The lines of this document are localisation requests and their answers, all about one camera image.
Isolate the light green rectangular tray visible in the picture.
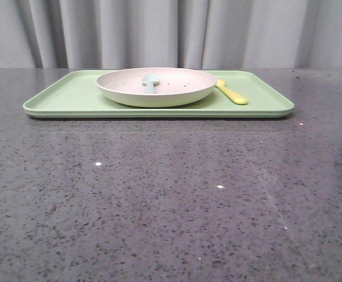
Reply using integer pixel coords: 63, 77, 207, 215
23, 70, 294, 119

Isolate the grey pleated curtain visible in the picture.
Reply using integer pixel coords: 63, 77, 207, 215
0, 1, 342, 69

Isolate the white speckled plate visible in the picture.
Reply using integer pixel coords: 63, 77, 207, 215
96, 68, 217, 108

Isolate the light blue plastic spoon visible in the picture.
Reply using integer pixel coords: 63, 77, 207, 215
142, 73, 160, 94

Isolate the yellow plastic fork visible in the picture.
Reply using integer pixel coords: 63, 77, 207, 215
216, 79, 249, 105

